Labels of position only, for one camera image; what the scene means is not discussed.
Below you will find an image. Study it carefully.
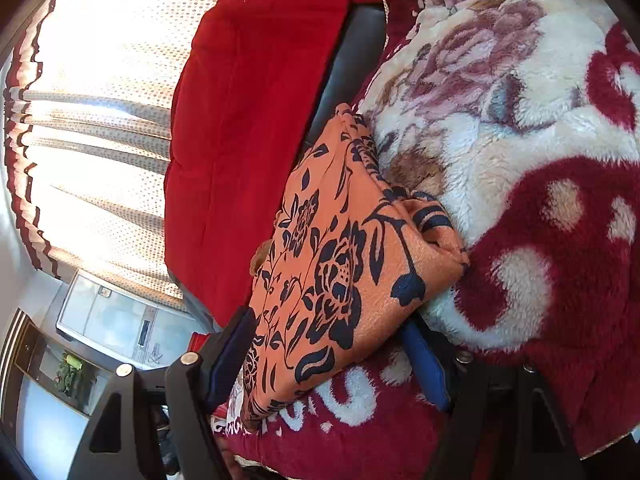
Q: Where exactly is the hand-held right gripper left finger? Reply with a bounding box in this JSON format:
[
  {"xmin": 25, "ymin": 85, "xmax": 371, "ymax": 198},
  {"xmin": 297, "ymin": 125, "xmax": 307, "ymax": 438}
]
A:
[{"xmin": 75, "ymin": 305, "xmax": 258, "ymax": 480}]

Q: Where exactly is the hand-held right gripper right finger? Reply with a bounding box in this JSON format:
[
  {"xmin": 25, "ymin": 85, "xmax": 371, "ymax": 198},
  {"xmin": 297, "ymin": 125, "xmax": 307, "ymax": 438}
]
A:
[{"xmin": 400, "ymin": 317, "xmax": 588, "ymax": 480}]

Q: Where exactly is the orange floral shirt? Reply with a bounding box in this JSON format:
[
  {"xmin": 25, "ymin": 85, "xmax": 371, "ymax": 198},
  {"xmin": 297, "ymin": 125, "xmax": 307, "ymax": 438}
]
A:
[{"xmin": 240, "ymin": 102, "xmax": 471, "ymax": 433}]

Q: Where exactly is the red printed box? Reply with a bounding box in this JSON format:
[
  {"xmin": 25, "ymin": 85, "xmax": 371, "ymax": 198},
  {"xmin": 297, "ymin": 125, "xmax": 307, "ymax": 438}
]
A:
[{"xmin": 189, "ymin": 332, "xmax": 217, "ymax": 357}]

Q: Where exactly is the white standing air conditioner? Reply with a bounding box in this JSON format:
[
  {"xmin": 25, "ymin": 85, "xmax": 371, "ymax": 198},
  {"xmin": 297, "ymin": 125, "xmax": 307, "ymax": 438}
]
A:
[{"xmin": 56, "ymin": 269, "xmax": 211, "ymax": 367}]

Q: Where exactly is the green plant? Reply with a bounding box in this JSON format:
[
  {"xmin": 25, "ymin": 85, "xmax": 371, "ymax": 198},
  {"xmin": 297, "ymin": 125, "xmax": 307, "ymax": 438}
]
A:
[{"xmin": 54, "ymin": 352, "xmax": 87, "ymax": 397}]

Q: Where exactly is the brown wooden cabinet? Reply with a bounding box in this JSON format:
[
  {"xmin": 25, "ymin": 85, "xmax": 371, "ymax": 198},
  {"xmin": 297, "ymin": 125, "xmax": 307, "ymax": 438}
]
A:
[{"xmin": 0, "ymin": 307, "xmax": 117, "ymax": 461}]

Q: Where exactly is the red quilt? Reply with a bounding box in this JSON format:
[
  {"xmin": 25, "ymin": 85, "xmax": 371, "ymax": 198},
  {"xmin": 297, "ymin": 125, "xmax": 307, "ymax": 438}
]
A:
[{"xmin": 164, "ymin": 0, "xmax": 386, "ymax": 333}]

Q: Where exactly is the floral plush blanket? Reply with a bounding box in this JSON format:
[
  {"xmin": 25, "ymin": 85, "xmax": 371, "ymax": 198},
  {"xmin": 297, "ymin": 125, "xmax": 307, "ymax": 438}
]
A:
[{"xmin": 210, "ymin": 0, "xmax": 640, "ymax": 480}]

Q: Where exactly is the dotted cream curtain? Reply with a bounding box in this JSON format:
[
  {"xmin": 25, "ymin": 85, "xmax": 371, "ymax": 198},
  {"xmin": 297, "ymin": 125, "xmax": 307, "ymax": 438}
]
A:
[{"xmin": 0, "ymin": 0, "xmax": 241, "ymax": 303}]

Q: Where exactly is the black leather sofa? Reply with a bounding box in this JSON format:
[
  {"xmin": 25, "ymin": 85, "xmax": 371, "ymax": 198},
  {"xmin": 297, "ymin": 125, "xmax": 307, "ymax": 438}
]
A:
[{"xmin": 170, "ymin": 0, "xmax": 388, "ymax": 333}]

